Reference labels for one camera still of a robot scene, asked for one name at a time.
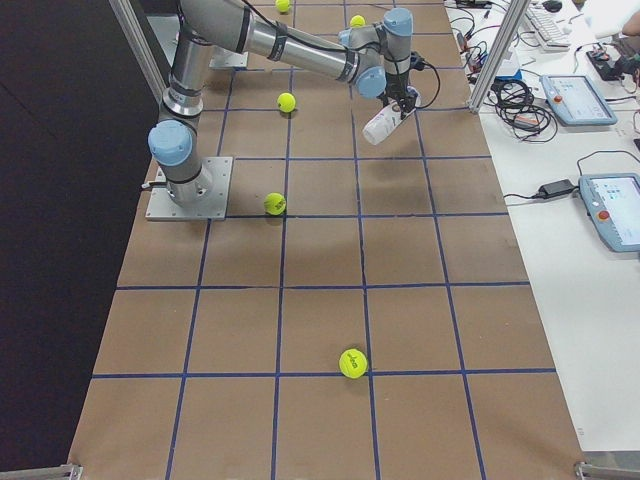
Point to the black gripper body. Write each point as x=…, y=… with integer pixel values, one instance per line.
x=395, y=88

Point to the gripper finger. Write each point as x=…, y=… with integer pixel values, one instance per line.
x=397, y=110
x=411, y=103

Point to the white blue tennis ball can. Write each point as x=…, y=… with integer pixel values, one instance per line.
x=382, y=125

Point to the tennis ball centre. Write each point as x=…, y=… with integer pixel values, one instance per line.
x=286, y=102

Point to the tennis ball far left corner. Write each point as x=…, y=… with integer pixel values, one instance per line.
x=282, y=6

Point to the tennis ball right side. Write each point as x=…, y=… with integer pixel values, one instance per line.
x=274, y=204

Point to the blue white box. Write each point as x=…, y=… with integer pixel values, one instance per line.
x=510, y=67

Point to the white keyboard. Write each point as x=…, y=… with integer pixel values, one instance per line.
x=548, y=34

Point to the upper teach pendant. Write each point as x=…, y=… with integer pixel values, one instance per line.
x=576, y=101

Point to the teach pendant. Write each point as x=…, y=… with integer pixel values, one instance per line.
x=612, y=203
x=576, y=101

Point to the black computer mouse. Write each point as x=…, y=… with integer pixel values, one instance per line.
x=552, y=6

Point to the black power brick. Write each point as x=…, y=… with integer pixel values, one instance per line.
x=555, y=189

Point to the lower teach pendant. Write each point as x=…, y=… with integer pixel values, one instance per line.
x=612, y=203

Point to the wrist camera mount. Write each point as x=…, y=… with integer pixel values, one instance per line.
x=417, y=62

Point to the right aluminium frame post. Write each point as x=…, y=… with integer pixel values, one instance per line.
x=513, y=17

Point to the aluminium frame post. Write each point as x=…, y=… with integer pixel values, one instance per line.
x=145, y=46
x=513, y=17

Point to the left aluminium frame post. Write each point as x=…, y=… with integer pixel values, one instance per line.
x=145, y=46

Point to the frame foot bracket right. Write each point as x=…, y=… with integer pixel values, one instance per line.
x=588, y=471

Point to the frame foot bracket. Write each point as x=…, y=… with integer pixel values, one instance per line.
x=62, y=472
x=588, y=471

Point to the frame foot bracket left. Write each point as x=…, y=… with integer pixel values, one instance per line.
x=62, y=472

